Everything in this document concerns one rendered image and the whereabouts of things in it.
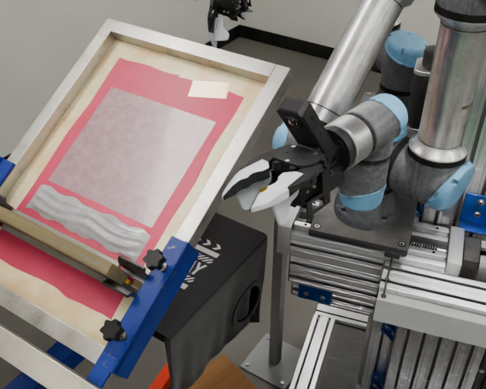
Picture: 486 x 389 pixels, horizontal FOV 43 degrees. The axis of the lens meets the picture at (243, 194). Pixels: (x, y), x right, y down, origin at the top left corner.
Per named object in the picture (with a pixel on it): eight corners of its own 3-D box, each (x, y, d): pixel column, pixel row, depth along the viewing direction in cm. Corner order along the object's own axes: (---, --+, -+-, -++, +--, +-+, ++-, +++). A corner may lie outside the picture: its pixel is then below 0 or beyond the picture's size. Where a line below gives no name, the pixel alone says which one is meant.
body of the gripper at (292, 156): (306, 221, 85) (356, 184, 92) (303, 167, 81) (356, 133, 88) (265, 204, 90) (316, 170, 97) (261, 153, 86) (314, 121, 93)
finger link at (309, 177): (299, 200, 79) (329, 169, 85) (298, 190, 78) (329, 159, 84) (268, 192, 81) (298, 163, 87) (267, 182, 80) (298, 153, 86)
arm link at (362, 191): (339, 176, 113) (345, 124, 107) (391, 201, 107) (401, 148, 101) (313, 194, 109) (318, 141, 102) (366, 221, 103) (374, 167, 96)
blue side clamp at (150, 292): (181, 245, 136) (170, 233, 131) (200, 254, 134) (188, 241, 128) (109, 368, 128) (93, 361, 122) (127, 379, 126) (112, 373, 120)
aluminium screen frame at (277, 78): (114, 27, 173) (107, 18, 170) (294, 77, 147) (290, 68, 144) (-57, 268, 151) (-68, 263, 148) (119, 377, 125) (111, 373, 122)
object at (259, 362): (266, 333, 276) (272, 154, 218) (309, 355, 266) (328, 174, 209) (239, 367, 261) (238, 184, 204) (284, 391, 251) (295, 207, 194)
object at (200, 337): (242, 309, 208) (242, 228, 187) (264, 319, 205) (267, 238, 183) (155, 407, 178) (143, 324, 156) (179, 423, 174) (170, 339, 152)
